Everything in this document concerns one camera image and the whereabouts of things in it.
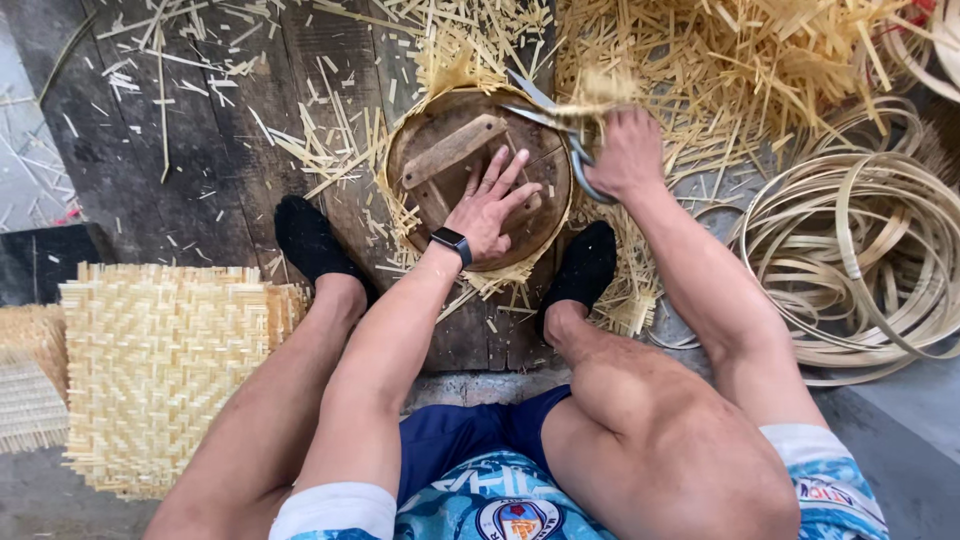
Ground blue and white patterned shirt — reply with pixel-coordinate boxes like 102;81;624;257
268;423;891;540

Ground heap of bamboo strip offcuts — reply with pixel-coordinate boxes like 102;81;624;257
553;0;942;196

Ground black flat block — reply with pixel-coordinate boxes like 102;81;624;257
0;222;115;309

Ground round wooden mold disc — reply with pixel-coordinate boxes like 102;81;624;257
385;90;575;273

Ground dark wooden plank platform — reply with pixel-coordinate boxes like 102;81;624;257
0;0;575;374

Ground person's black sock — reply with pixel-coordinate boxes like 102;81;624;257
273;194;381;310
534;219;618;340

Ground dark blue shorts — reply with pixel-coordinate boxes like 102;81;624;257
396;384;575;513

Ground stack of fine woven mats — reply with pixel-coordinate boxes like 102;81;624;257
0;303;72;456

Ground woven bamboo mat under trimming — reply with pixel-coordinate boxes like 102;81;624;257
373;45;639;303

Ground scattered bamboo slivers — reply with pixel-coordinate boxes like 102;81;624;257
45;0;556;316

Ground person's right black sock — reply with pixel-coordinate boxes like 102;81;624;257
534;219;618;340

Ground person's right hand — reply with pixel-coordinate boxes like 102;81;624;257
585;106;666;201

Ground person's right leg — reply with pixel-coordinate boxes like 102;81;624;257
540;300;802;540

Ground metal scissors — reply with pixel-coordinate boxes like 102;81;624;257
500;69;618;206

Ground coils of bamboo strip hoops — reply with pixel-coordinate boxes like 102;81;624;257
646;96;960;388

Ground stack of square woven mats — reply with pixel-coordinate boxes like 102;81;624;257
58;261;310;502

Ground black smartwatch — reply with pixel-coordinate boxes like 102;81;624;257
429;226;474;270

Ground person's left hand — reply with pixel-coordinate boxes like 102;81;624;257
442;146;543;265

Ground person's leg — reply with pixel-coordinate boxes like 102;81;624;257
142;273;376;540
540;300;802;540

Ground person's left leg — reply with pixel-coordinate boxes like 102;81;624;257
142;273;376;540

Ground person's left black sock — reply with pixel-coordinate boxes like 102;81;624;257
273;194;381;310

